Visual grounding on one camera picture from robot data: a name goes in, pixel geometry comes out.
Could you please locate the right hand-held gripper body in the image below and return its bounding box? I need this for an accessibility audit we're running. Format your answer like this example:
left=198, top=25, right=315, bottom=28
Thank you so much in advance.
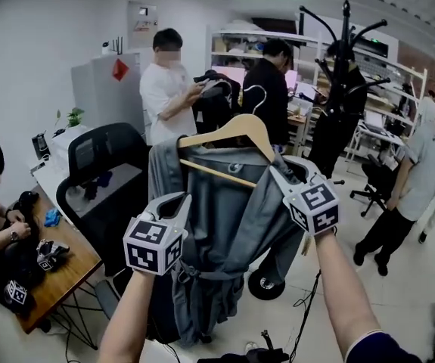
left=281, top=155, right=341, bottom=237

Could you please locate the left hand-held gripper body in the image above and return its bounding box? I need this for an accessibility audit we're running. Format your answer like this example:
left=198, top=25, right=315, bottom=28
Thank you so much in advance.
left=123, top=192, right=189, bottom=277

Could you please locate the grey garment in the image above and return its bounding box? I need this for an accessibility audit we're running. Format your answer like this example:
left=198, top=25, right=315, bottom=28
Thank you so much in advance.
left=148, top=138, right=309, bottom=348

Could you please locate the wooden hanger with metal hook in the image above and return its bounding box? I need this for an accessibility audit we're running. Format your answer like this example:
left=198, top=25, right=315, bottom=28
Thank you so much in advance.
left=177, top=85, right=276, bottom=188

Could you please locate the black coat rack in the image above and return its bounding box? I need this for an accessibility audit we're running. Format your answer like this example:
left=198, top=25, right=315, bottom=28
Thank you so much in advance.
left=247, top=0, right=388, bottom=302

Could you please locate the person's right forearm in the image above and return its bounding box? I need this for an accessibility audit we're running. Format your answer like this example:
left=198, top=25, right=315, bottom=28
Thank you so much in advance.
left=313, top=228, right=383, bottom=359

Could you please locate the person's left forearm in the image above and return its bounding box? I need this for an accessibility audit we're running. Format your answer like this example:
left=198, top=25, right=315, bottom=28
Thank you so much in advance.
left=97, top=268, right=156, bottom=363

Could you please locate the black garment on hanger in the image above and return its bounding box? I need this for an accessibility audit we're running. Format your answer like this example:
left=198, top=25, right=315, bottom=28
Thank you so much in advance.
left=192, top=69, right=242, bottom=135

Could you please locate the black garment on desk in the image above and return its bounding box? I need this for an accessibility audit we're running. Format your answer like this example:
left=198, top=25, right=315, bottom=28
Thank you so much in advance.
left=0, top=190, right=48, bottom=279

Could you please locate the black swivel office chair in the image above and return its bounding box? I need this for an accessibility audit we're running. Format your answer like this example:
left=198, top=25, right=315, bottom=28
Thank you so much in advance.
left=349, top=152, right=402, bottom=219

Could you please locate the black mesh office chair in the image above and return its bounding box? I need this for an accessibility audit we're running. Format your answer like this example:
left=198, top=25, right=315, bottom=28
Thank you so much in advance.
left=55, top=123, right=154, bottom=320

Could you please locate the open laptop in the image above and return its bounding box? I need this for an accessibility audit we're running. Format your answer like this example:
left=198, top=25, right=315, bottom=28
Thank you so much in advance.
left=363, top=109, right=387, bottom=135

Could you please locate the spare hand-held gripper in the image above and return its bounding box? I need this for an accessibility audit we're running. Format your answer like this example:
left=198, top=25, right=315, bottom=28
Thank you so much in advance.
left=36, top=238, right=71, bottom=272
left=4, top=279, right=28, bottom=306

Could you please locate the blue cloth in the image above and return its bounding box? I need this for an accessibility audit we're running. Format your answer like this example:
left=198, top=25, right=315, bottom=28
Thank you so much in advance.
left=43, top=208, right=63, bottom=228

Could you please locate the lit computer monitor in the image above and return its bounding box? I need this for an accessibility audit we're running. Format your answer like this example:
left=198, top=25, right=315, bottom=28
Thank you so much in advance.
left=210, top=65, right=247, bottom=87

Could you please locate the white desk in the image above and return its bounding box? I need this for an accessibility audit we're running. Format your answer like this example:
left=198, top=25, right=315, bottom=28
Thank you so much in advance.
left=29, top=125, right=89, bottom=219

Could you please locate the white metal shelf unit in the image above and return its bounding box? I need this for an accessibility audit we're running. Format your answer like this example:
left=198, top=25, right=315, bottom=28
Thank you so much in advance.
left=206, top=23, right=326, bottom=158
left=345, top=43, right=429, bottom=173

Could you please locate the green potted plant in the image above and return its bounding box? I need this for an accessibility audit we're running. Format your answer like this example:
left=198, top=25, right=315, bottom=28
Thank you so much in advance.
left=54, top=107, right=86, bottom=130

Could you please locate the white cabinet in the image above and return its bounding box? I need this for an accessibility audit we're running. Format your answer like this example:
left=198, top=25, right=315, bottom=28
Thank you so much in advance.
left=70, top=48, right=154, bottom=138

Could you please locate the black cylindrical jug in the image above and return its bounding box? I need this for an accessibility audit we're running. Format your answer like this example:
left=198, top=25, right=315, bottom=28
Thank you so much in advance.
left=31, top=132, right=48, bottom=161

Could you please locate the dark blue sleeve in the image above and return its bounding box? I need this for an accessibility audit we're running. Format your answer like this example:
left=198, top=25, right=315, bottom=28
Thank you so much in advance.
left=344, top=330, right=424, bottom=363

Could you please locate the red diamond sticker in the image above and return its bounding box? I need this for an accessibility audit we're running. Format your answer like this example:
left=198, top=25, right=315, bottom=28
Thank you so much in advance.
left=111, top=58, right=129, bottom=83

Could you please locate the wooden desk with wire legs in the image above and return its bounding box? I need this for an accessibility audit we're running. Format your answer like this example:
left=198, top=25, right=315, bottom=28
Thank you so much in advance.
left=11, top=182, right=104, bottom=351

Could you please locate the black floor cable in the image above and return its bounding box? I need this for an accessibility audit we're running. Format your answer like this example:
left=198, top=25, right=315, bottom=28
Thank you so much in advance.
left=287, top=269, right=322, bottom=363

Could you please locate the wall electrical panel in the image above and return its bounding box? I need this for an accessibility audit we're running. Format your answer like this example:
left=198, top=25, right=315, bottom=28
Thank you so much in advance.
left=127, top=0, right=160, bottom=49

